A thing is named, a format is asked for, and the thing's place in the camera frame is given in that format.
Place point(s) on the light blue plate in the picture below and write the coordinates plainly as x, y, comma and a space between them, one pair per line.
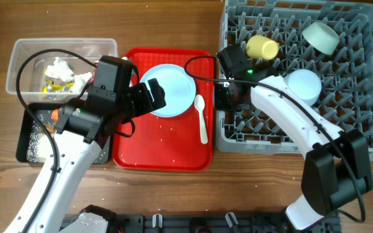
179, 88

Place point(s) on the yellow silver foil wrapper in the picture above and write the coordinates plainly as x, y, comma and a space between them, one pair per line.
57, 81

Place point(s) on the green bowl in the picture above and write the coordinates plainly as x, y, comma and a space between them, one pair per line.
321, 37

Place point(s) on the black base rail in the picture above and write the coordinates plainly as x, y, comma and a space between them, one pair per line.
97, 219

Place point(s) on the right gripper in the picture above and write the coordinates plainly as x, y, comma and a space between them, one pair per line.
221, 104

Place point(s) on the blue bowl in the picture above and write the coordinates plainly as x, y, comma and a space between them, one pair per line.
305, 84

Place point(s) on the clear plastic bin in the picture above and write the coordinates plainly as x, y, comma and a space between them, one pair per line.
32, 76

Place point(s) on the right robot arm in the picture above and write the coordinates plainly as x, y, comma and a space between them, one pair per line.
336, 162

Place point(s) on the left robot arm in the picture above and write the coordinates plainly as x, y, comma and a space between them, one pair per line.
82, 130

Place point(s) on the orange carrot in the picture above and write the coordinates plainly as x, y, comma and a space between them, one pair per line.
55, 115

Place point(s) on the white tissue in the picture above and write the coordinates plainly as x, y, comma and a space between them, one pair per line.
60, 70
80, 80

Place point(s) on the brown food lump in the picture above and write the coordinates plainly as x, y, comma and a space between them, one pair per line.
50, 128

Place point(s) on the white plastic spoon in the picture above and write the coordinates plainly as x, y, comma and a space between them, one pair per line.
199, 104

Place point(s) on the black plastic tray bin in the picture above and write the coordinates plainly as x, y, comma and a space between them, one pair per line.
25, 127

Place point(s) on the white rice pile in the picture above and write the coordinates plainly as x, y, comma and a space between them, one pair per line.
38, 141

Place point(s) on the yellow plastic cup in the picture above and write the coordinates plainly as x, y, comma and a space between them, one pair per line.
261, 47

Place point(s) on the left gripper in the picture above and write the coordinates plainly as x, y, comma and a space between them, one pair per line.
140, 99

